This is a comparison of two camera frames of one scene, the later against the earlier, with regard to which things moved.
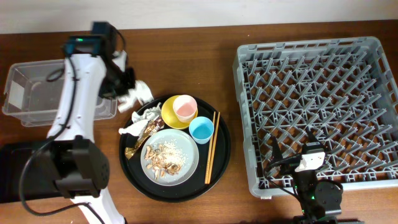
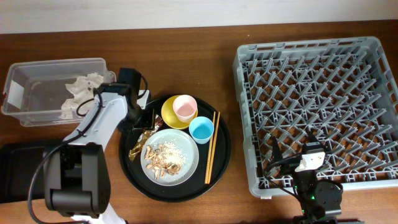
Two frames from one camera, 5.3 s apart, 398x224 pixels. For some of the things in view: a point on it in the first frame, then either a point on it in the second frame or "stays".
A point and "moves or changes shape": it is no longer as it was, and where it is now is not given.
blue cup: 201,129 stays
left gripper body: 119,83 -> 132,122
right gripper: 289,165 stays
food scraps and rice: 168,158 stays
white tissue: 140,91 moves or changes shape
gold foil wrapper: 153,125 stays
